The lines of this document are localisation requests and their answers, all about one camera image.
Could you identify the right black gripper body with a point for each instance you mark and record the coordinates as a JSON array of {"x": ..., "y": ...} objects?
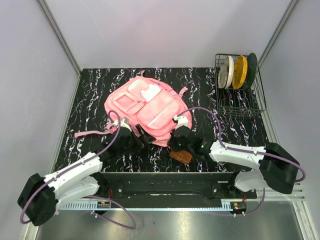
[{"x": 176, "y": 146}]

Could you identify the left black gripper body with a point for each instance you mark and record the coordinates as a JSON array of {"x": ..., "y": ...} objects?
[{"x": 137, "y": 143}]

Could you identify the pink student backpack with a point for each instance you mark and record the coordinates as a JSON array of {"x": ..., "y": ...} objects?
[{"x": 152, "y": 104}]

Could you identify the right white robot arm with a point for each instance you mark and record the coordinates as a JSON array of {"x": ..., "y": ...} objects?
[{"x": 270, "y": 166}]

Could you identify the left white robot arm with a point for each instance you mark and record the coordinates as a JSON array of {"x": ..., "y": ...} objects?
[{"x": 42, "y": 196}]

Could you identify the brown leather wallet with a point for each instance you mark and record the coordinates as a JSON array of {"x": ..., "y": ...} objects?
[{"x": 181, "y": 156}]

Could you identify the white grey plate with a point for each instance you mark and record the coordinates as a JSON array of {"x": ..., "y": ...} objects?
[{"x": 226, "y": 73}]

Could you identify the yellow plate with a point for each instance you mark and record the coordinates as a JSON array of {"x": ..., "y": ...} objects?
[{"x": 240, "y": 72}]

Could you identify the dark green plate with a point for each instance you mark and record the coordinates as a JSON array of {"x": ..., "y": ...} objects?
[{"x": 252, "y": 67}]

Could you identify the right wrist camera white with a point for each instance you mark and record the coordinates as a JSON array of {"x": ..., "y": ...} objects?
[{"x": 180, "y": 121}]

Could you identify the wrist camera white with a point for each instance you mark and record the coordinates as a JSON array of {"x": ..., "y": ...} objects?
[
  {"x": 123, "y": 123},
  {"x": 180, "y": 121}
]

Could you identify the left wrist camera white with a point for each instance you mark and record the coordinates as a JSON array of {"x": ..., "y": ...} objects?
[{"x": 123, "y": 123}]

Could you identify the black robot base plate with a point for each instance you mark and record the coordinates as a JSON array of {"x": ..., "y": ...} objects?
[{"x": 210, "y": 185}]

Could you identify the black wire dish rack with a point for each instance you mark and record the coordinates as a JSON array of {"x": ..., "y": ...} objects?
[{"x": 239, "y": 102}]

